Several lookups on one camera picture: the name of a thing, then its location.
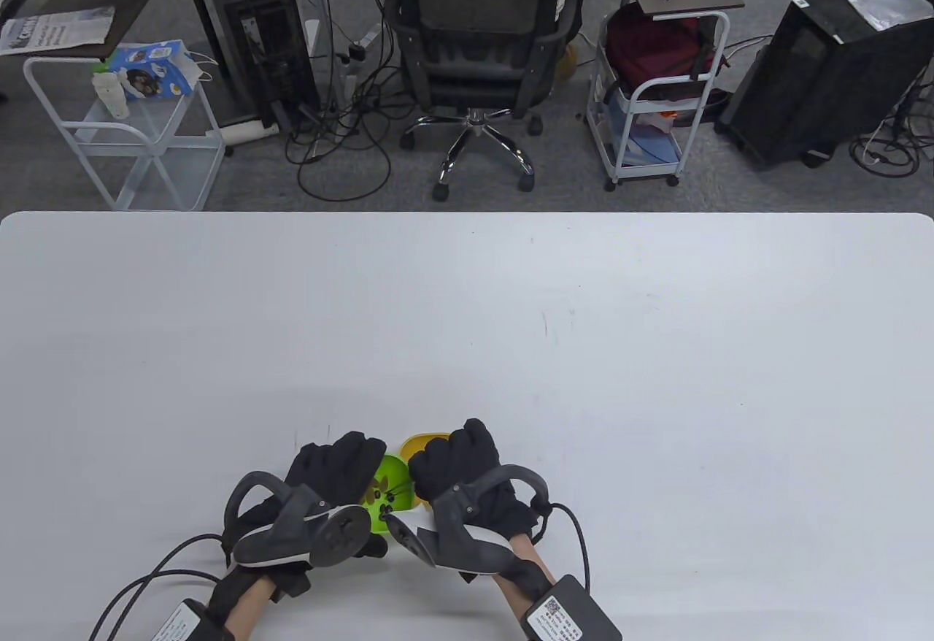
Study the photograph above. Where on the black wrist sensor box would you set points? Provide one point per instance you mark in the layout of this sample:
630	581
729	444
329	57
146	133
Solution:
179	626
573	612

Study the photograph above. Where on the folded newspaper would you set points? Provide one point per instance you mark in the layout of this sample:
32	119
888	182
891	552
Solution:
58	29

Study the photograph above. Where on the white metal trolley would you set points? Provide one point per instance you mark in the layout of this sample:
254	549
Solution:
614	152

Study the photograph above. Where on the metal tweezers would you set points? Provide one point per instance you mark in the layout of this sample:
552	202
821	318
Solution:
400	486

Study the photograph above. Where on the white power strip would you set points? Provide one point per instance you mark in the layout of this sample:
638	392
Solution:
244	132

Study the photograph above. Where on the maroon bag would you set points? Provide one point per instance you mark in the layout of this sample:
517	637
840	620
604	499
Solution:
649	50

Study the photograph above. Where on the green plastic dish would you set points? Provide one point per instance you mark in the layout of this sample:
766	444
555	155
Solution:
381	520

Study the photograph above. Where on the yellow small dish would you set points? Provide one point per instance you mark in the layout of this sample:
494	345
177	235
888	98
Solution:
422	442

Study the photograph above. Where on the person's left hand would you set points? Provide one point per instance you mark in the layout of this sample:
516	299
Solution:
339	460

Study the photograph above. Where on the black open computer tower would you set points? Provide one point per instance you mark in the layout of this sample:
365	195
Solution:
266	50

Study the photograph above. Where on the person's right forearm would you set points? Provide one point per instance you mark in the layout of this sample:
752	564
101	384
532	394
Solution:
514	597

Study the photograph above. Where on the white translucent shelf cart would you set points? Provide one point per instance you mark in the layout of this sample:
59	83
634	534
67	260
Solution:
168	166

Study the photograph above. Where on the blue printed box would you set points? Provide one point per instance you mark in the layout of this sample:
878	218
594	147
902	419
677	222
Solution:
157	64

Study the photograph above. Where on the person's right hand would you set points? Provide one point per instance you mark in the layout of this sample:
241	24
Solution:
458	457

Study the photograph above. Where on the clear plastic bag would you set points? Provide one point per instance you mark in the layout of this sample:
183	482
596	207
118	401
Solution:
886	6

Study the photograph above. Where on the grey hand controller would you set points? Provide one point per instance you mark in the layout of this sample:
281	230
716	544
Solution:
339	535
474	553

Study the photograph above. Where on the white plastic bottle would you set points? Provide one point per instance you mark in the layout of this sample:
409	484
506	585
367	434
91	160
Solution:
113	97

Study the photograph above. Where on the black glossy computer tower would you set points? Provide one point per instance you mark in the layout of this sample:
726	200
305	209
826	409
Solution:
817	86

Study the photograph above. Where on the person's left forearm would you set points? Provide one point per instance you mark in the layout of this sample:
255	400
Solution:
244	608

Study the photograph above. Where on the blue folded cloth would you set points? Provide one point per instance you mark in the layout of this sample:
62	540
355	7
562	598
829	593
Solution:
653	148

